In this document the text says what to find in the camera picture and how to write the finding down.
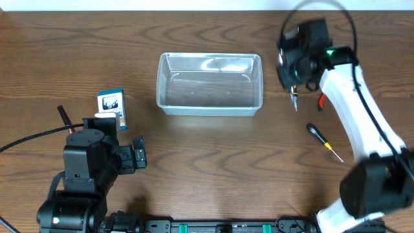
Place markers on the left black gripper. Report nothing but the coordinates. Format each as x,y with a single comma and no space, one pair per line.
128,165

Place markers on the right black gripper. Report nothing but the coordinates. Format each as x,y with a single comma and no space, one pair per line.
282,69

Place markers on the yellow black stubby screwdriver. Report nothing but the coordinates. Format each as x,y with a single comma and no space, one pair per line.
294,96

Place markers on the clear plastic container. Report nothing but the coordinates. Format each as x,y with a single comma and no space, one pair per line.
210,84

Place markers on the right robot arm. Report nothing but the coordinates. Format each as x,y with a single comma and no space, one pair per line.
381,181

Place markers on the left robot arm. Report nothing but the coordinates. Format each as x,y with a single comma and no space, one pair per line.
93,159

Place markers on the blue white screwdriver box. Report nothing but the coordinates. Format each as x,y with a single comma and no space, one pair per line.
112,101

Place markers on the black yellow precision screwdriver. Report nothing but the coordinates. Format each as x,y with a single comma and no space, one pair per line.
313,130

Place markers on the red handled pliers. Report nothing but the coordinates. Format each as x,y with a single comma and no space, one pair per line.
321,102

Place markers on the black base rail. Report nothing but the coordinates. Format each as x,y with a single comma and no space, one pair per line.
130,223

